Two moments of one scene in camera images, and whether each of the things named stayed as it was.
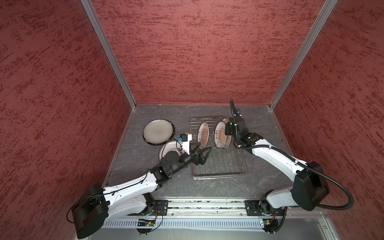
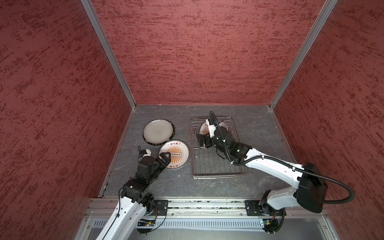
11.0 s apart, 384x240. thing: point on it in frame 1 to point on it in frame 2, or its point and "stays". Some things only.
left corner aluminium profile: [103, 42] stays
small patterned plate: [203, 134] stays
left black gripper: [200, 159] to [162, 165]
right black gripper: [228, 126] to [201, 138]
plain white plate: [157, 131] stays
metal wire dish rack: [225, 160] stays
